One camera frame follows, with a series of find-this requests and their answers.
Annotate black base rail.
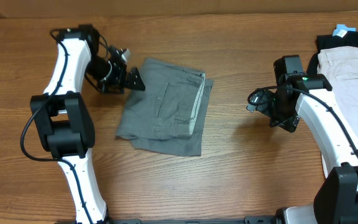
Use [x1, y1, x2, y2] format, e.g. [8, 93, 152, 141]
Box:
[106, 215, 282, 224]

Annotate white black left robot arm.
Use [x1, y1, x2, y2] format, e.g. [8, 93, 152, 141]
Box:
[20, 24, 145, 223]

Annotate grey shorts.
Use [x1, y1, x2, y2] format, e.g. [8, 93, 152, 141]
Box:
[116, 58, 214, 157]

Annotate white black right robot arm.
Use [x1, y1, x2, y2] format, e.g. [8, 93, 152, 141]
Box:
[245, 55, 358, 224]

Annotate light blue clothing tag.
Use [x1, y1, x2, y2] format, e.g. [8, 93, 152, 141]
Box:
[332, 24, 357, 37]

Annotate black folded garment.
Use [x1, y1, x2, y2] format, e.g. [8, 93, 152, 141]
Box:
[307, 31, 358, 77]

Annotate beige folded shorts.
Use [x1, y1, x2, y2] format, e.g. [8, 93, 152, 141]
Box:
[317, 46, 358, 137]

